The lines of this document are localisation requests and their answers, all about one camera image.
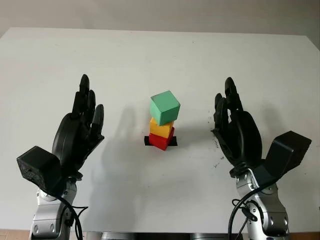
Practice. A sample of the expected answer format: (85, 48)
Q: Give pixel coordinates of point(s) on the grey robot torso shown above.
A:
(170, 236)

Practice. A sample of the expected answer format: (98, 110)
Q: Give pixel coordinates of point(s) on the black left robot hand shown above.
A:
(72, 140)

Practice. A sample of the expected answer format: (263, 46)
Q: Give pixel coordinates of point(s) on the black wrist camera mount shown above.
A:
(287, 152)
(40, 167)

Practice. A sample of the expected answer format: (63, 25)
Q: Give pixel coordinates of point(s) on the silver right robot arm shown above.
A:
(270, 212)

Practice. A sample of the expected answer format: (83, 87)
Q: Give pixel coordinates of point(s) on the black tape strip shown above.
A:
(175, 142)

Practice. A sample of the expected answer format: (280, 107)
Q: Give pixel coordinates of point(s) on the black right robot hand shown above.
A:
(242, 137)

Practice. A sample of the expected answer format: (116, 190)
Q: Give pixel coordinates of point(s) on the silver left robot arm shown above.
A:
(47, 215)

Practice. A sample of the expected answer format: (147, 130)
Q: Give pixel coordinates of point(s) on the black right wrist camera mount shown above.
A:
(287, 152)

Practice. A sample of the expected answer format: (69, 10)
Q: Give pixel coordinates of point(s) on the yellow cube block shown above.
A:
(160, 130)

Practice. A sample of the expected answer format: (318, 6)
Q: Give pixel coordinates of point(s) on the green cube block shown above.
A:
(165, 107)

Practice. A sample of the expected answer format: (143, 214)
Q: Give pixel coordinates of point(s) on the red cube block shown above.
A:
(158, 143)

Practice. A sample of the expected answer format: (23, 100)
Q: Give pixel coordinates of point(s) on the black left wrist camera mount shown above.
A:
(40, 167)

